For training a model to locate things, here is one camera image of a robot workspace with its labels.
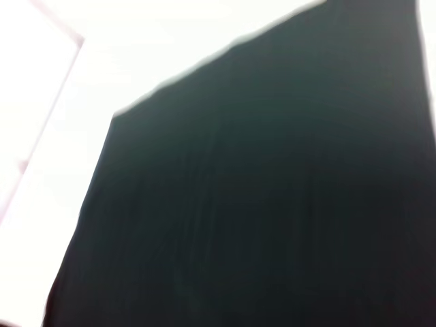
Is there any black t-shirt with FREE print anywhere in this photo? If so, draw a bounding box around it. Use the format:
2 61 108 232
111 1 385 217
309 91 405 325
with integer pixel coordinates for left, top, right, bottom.
40 0 436 327

